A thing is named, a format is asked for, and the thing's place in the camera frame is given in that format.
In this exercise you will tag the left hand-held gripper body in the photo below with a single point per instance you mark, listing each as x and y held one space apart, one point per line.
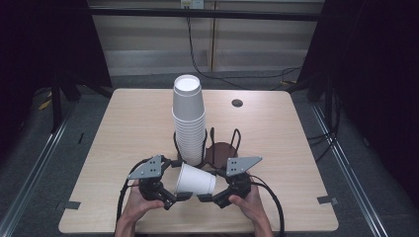
150 169

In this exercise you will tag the white wall socket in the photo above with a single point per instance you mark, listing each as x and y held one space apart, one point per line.
192 4

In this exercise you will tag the person's right hand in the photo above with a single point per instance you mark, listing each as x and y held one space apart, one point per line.
248 205

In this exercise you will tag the black horizontal bar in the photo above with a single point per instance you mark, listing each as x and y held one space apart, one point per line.
197 14

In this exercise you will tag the stack of white paper cups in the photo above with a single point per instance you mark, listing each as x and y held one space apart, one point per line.
188 108

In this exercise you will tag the metal floor rail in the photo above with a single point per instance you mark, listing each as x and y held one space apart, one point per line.
29 177
349 171

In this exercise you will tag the black curtain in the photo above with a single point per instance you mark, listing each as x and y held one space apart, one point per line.
372 82
39 42

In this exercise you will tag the person's left hand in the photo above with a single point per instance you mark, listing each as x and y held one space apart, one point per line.
138 207

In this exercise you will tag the grey tape mark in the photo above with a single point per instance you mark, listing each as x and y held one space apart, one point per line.
327 200
69 205

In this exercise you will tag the black metal stand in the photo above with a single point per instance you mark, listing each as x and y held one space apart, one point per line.
324 95
57 102

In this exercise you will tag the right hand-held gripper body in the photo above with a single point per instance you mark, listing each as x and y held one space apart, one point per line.
238 184

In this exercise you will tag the single white paper cup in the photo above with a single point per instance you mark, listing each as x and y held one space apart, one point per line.
194 181

